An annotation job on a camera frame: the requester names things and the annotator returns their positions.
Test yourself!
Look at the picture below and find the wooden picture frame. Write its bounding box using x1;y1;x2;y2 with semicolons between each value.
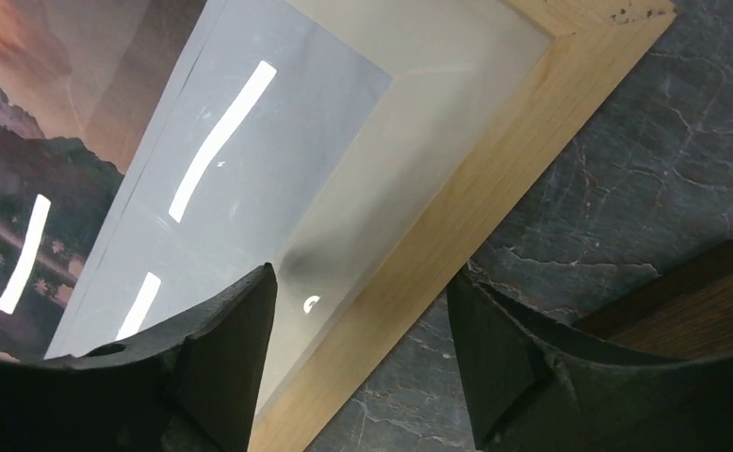
47;1;675;451

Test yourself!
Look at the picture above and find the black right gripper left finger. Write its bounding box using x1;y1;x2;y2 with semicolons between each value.
0;264;278;451

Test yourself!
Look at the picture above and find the sunset sky photo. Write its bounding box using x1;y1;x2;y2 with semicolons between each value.
0;1;392;363

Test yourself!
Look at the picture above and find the brown block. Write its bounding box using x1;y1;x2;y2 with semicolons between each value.
573;240;733;360

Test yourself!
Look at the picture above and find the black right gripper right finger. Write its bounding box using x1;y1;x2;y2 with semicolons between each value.
446;272;733;451

